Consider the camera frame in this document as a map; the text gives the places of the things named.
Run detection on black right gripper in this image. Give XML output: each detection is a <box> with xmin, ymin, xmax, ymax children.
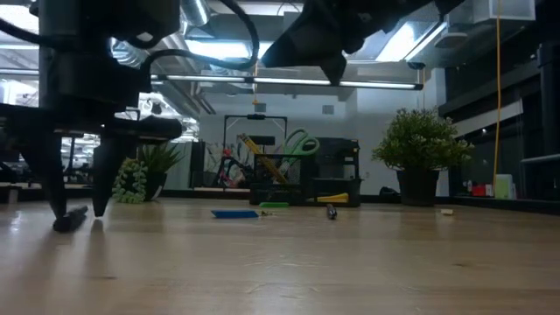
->
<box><xmin>261</xmin><ymin>0</ymin><xmax>395</xmax><ymax>86</ymax></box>

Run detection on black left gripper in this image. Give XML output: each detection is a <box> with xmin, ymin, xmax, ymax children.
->
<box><xmin>0</xmin><ymin>52</ymin><xmax>184</xmax><ymax>221</ymax></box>

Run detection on green handled scissors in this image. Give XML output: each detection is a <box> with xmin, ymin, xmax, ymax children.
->
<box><xmin>279</xmin><ymin>127</ymin><xmax>321</xmax><ymax>176</ymax></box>

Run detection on blue eraser block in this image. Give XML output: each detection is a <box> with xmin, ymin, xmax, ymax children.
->
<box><xmin>211</xmin><ymin>209</ymin><xmax>260</xmax><ymax>220</ymax></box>

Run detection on black mesh desk organizer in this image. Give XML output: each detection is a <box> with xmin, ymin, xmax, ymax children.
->
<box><xmin>248</xmin><ymin>137</ymin><xmax>363</xmax><ymax>207</ymax></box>

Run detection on long ceiling light strip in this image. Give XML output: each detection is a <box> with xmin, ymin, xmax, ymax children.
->
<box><xmin>150</xmin><ymin>73</ymin><xmax>424</xmax><ymax>91</ymax></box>

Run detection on small succulent in black pot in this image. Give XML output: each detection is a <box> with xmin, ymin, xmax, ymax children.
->
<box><xmin>111</xmin><ymin>142</ymin><xmax>185</xmax><ymax>205</ymax></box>

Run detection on bushy green potted plant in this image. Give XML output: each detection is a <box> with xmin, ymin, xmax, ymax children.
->
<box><xmin>371</xmin><ymin>108</ymin><xmax>475</xmax><ymax>207</ymax></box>

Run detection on pale green container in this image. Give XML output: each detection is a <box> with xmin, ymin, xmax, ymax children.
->
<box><xmin>493</xmin><ymin>173</ymin><xmax>515</xmax><ymax>200</ymax></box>

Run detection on black stand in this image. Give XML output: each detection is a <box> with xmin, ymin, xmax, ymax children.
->
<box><xmin>535</xmin><ymin>41</ymin><xmax>560</xmax><ymax>202</ymax></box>

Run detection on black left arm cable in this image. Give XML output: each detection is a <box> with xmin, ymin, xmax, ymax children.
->
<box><xmin>138</xmin><ymin>0</ymin><xmax>263</xmax><ymax>87</ymax></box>

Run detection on black background gantry frame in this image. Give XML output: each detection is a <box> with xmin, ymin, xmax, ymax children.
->
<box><xmin>221</xmin><ymin>114</ymin><xmax>289</xmax><ymax>189</ymax></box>

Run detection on silver ventilation duct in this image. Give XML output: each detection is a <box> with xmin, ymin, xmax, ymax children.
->
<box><xmin>181</xmin><ymin>0</ymin><xmax>211</xmax><ymax>27</ymax></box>

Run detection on yellow hanging cable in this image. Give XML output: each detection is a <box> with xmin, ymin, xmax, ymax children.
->
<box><xmin>493</xmin><ymin>0</ymin><xmax>503</xmax><ymax>180</ymax></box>

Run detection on black aluminium table frame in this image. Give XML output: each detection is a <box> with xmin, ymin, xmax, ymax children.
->
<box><xmin>0</xmin><ymin>183</ymin><xmax>560</xmax><ymax>215</ymax></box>

